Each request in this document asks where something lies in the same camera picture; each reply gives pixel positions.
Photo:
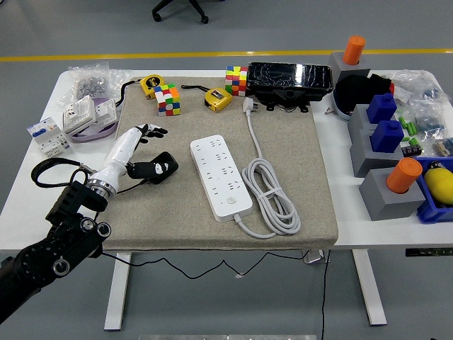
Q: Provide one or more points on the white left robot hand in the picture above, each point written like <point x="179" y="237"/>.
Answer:
<point x="118" y="152"/>

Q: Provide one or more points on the black power adapter plug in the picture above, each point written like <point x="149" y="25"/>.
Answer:
<point x="164" y="156"/>

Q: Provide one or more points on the white power strip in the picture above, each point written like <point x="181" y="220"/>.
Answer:
<point x="221" y="177"/>

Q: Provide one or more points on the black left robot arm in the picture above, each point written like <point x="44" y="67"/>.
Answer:
<point x="63" y="209"/>

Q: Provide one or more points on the purple tape roll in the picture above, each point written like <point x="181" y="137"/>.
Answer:
<point x="88" y="136"/>

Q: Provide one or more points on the rubik's cube with white face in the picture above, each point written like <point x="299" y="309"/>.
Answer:
<point x="168" y="101"/>

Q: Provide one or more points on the clear bag of metal nuts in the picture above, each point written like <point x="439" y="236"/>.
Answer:
<point x="90" y="85"/>

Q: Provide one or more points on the white blue circuit breaker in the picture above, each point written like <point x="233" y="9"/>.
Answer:
<point x="46" y="136"/>

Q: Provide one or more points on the yellow tape measure black disc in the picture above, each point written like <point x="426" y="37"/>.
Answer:
<point x="151" y="83"/>

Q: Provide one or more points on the yellow tape measure black clip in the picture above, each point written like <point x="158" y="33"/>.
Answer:
<point x="217" y="99"/>

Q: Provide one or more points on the rubik's cube with yellow face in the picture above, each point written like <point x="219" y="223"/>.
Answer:
<point x="235" y="81"/>

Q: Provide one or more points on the white table leg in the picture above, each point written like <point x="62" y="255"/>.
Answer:
<point x="371" y="301"/>
<point x="115" y="308"/>

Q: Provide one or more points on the black office chair base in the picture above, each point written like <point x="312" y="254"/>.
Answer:
<point x="203" y="17"/>

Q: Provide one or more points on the grey-brown mat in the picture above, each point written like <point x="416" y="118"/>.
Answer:
<point x="290" y="141"/>

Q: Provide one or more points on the black device cracked screen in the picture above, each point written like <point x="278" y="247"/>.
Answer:
<point x="283" y="76"/>

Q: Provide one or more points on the small metal clip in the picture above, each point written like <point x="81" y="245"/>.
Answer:
<point x="330" y="110"/>

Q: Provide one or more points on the grey block with hole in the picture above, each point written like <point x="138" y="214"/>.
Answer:
<point x="378" y="202"/>
<point x="357" y="120"/>
<point x="338" y="63"/>
<point x="364" y="159"/>

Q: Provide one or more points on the black cap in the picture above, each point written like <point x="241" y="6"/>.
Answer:
<point x="354" y="92"/>

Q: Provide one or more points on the orange cylinder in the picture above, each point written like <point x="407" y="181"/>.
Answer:
<point x="354" y="51"/>
<point x="403" y="175"/>

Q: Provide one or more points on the blue block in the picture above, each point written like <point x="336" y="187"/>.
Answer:
<point x="381" y="108"/>
<point x="387" y="136"/>

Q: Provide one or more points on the small black component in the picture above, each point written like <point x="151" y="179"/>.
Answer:
<point x="410" y="150"/>

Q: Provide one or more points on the clear bag of small parts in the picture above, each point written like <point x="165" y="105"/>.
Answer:
<point x="417" y="85"/>

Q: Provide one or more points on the clear bag of blue parts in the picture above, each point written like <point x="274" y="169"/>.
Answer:
<point x="430" y="122"/>

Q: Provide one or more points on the blue plastic bin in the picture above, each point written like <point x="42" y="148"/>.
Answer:
<point x="430" y="214"/>

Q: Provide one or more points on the yellow toy fruit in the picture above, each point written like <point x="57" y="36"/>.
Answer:
<point x="440" y="186"/>

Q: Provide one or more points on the black table control panel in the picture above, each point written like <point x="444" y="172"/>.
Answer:
<point x="428" y="252"/>

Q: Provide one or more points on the clear bag of beige parts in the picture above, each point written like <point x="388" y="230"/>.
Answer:
<point x="445" y="147"/>

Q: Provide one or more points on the white wall switch plate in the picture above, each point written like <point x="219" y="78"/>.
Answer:
<point x="104" y="110"/>

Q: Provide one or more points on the metal bracket under table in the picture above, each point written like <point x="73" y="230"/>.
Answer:
<point x="315" y="256"/>

